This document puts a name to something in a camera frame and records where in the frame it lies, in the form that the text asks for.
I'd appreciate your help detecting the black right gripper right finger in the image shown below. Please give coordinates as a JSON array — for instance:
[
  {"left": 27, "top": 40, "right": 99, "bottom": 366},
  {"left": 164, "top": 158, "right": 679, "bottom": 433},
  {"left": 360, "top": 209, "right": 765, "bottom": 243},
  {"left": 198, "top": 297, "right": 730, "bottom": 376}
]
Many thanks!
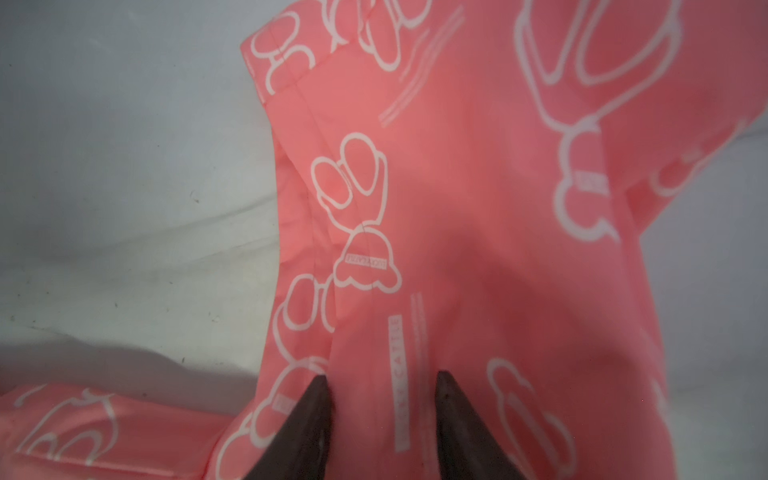
[{"left": 435, "top": 370, "right": 525, "bottom": 480}]

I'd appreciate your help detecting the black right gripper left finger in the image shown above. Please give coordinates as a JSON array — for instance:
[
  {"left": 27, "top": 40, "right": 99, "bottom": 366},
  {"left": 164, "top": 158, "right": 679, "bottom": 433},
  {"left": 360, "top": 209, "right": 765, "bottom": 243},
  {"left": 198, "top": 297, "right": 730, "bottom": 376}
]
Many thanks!
[{"left": 244, "top": 375, "right": 334, "bottom": 480}]

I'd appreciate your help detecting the pink printed hooded jacket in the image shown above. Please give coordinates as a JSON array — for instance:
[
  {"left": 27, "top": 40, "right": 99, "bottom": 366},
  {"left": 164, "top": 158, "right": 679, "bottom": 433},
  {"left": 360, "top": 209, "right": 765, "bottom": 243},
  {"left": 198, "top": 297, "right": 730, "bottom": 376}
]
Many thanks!
[{"left": 1, "top": 1, "right": 767, "bottom": 479}]

